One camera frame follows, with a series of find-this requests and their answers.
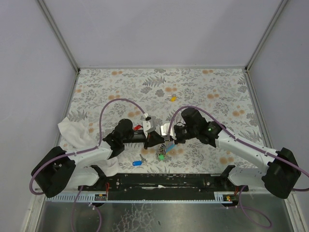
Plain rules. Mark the floral table mat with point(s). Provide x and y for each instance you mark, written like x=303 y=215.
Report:
x=104 y=96

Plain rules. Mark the red tag key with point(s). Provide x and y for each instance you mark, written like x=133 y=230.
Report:
x=136 y=128

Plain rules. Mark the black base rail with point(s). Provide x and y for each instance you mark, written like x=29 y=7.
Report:
x=162 y=187

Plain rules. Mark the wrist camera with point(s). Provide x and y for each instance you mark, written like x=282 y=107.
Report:
x=168 y=135
x=148 y=125

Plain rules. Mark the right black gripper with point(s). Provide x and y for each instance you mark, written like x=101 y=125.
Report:
x=175 y=134

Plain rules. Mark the white cloth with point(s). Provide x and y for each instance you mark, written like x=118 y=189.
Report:
x=77 y=135

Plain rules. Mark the blue tag key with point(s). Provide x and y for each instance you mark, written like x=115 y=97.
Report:
x=139 y=162

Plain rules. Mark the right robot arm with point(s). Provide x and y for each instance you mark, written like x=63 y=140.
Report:
x=275 y=170

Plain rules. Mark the yellow tag key far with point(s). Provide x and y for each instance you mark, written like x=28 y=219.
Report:
x=172 y=97

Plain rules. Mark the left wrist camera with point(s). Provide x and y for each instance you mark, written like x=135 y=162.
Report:
x=148 y=125

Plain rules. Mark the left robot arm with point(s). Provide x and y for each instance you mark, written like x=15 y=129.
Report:
x=60 y=170

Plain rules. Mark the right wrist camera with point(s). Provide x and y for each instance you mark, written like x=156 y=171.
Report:
x=168 y=135

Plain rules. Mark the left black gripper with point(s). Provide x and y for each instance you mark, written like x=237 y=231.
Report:
x=147 y=140

